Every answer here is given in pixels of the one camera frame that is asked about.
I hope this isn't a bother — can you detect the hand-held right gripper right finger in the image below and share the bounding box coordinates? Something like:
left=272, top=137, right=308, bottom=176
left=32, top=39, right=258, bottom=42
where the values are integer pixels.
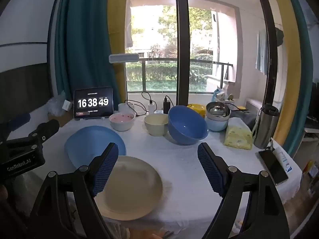
left=197, top=142, right=291, bottom=239

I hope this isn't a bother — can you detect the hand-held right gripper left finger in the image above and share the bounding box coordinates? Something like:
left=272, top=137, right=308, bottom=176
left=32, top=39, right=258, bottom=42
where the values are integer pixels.
left=29, top=142, right=119, bottom=239

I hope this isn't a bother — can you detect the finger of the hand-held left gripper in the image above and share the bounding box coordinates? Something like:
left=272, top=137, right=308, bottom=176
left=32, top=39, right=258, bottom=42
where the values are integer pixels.
left=0, top=113, right=31, bottom=140
left=27, top=119, right=60, bottom=150

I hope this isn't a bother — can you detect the blue plate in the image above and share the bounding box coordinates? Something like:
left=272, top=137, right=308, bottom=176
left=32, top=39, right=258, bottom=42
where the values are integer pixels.
left=64, top=126, right=126, bottom=169

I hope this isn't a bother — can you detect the beige plate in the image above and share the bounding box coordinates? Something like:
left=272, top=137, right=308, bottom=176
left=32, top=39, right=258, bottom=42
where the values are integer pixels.
left=94, top=156, right=163, bottom=221

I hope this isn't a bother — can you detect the white bowl pink inside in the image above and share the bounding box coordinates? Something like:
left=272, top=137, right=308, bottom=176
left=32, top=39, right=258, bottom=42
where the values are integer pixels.
left=109, top=112, right=136, bottom=131

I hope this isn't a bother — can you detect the large blue bowl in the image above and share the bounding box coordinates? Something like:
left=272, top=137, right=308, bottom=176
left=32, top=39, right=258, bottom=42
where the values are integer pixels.
left=168, top=105, right=209, bottom=145

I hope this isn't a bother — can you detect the beige bowl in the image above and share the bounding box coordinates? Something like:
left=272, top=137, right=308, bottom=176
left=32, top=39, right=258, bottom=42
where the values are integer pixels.
left=144, top=114, right=169, bottom=137

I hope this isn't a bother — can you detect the cardboard box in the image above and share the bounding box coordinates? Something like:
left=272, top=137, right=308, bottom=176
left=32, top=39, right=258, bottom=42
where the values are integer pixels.
left=47, top=110, right=74, bottom=127

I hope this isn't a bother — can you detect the white tablecloth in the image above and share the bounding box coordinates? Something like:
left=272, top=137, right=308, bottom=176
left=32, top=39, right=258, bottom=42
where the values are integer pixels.
left=19, top=112, right=303, bottom=239

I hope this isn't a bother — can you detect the clear plastic bag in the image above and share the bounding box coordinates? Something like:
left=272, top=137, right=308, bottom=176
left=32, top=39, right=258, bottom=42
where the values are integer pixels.
left=47, top=92, right=68, bottom=116

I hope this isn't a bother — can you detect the yellow tissue pack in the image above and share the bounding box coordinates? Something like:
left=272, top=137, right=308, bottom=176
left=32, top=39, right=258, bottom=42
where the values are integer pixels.
left=224, top=118, right=254, bottom=150

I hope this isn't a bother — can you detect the tablet showing clock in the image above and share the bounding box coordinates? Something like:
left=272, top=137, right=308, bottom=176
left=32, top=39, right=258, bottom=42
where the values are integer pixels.
left=73, top=87, right=114, bottom=120

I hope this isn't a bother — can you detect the grey cloth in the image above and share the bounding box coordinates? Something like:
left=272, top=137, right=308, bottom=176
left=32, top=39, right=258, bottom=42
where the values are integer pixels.
left=230, top=110, right=257, bottom=130

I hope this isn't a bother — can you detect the steel bowl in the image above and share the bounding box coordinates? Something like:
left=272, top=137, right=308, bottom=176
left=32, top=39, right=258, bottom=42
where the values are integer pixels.
left=206, top=102, right=230, bottom=116

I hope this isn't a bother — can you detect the black smartphone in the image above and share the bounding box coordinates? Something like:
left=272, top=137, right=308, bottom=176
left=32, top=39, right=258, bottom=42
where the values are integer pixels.
left=258, top=149, right=289, bottom=186

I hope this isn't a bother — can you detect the yellow wipes pack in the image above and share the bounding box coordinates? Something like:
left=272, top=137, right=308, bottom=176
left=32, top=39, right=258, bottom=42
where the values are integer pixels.
left=187, top=104, right=207, bottom=116

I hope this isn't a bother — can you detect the steel thermos bottle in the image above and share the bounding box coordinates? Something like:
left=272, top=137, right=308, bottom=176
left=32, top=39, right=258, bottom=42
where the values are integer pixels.
left=254, top=103, right=280, bottom=149

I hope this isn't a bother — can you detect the white tube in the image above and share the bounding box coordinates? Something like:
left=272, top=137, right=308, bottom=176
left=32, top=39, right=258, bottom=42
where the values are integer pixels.
left=270, top=137, right=293, bottom=173

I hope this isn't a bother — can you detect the blue packet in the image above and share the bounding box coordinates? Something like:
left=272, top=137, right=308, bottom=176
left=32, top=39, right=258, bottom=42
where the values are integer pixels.
left=212, top=87, right=226, bottom=103

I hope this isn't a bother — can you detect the teal curtain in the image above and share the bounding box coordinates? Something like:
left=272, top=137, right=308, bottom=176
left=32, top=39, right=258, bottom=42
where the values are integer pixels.
left=282, top=0, right=315, bottom=155
left=53, top=0, right=122, bottom=110

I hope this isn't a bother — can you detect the white desk lamp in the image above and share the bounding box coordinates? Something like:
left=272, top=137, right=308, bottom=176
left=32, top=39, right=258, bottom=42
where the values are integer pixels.
left=109, top=53, right=139, bottom=116

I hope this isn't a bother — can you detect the balcony railing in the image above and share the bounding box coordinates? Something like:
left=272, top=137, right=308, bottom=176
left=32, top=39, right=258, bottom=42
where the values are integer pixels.
left=126, top=57, right=234, bottom=92

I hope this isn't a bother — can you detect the yellow curtain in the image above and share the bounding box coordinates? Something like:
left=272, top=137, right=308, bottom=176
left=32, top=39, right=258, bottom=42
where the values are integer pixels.
left=107, top=0, right=128, bottom=107
left=268, top=0, right=301, bottom=140

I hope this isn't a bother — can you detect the light blue hanging cloth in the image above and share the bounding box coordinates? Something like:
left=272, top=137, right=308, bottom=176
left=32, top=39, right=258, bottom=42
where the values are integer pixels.
left=255, top=28, right=269, bottom=75

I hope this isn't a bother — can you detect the dark green hanging garment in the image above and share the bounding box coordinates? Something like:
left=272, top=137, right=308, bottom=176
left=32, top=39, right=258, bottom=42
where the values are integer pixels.
left=275, top=27, right=285, bottom=47

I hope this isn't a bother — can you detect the black door frame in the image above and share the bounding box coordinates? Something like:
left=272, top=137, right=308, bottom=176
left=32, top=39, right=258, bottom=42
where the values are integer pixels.
left=174, top=0, right=190, bottom=106

